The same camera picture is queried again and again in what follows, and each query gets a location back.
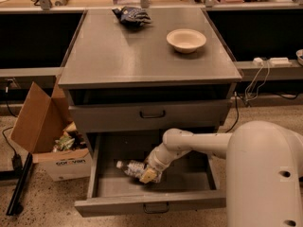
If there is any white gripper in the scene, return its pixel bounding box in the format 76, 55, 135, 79
139, 154, 167, 183

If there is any clear plastic water bottle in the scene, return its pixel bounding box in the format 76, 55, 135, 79
116, 160, 146, 179

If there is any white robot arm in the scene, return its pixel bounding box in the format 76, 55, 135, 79
140, 121, 303, 227

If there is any open grey middle drawer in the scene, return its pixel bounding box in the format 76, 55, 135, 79
75, 131, 225, 217

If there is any closed grey top drawer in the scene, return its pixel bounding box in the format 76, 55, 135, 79
69, 100, 231, 132

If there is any grey drawer cabinet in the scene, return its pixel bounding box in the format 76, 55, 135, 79
58, 7, 243, 218

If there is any cardboard box with items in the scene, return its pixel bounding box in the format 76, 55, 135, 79
10, 80, 91, 182

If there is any black left power adapter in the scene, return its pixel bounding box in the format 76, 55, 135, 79
2, 127, 23, 172

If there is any black left stand leg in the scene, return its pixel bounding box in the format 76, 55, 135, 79
6, 153, 32, 216

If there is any white ceramic bowl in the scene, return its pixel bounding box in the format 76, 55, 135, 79
167, 29, 206, 54

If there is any blue chip bag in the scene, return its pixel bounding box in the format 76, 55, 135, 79
112, 6, 152, 26

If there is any white power strip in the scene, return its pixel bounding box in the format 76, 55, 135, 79
253, 58, 292, 67

